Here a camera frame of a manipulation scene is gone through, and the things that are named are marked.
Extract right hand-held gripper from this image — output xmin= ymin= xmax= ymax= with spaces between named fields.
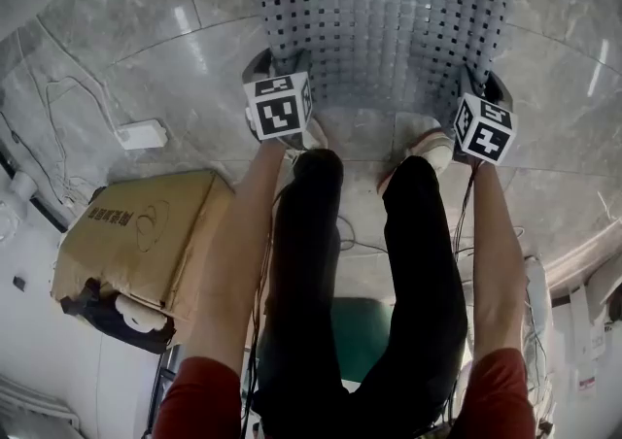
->
xmin=452 ymin=65 xmax=517 ymax=166

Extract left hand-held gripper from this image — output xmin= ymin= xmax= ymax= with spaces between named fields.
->
xmin=241 ymin=48 xmax=315 ymax=142

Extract grey perforated bath mat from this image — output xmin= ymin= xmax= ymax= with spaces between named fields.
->
xmin=252 ymin=0 xmax=514 ymax=111

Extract person's right forearm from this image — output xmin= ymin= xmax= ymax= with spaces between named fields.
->
xmin=468 ymin=162 xmax=529 ymax=365

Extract person's left forearm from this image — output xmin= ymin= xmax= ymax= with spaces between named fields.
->
xmin=187 ymin=138 xmax=288 ymax=373

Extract person's left white shoe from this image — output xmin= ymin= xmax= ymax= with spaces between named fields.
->
xmin=286 ymin=116 xmax=329 ymax=161

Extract person's white shoe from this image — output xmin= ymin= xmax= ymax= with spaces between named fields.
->
xmin=286 ymin=116 xmax=329 ymax=161
xmin=378 ymin=116 xmax=456 ymax=190

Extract person's right white shoe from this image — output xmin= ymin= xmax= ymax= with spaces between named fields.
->
xmin=378 ymin=116 xmax=456 ymax=190

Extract white power strip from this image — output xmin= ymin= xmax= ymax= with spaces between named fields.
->
xmin=116 ymin=118 xmax=170 ymax=151

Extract person's black trousers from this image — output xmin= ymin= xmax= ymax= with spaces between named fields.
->
xmin=252 ymin=148 xmax=470 ymax=428

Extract large cardboard box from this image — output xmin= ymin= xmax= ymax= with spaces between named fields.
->
xmin=51 ymin=169 xmax=234 ymax=324

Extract green stool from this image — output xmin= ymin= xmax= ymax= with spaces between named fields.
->
xmin=329 ymin=295 xmax=395 ymax=385

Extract white round headset part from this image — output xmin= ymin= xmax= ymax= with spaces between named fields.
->
xmin=116 ymin=294 xmax=166 ymax=333

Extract person's red shirt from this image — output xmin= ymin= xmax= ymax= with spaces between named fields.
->
xmin=153 ymin=348 xmax=538 ymax=439

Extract white cable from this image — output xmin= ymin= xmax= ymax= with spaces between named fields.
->
xmin=46 ymin=77 xmax=122 ymax=195

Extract black strap bag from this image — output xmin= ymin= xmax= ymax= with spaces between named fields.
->
xmin=60 ymin=281 xmax=176 ymax=355

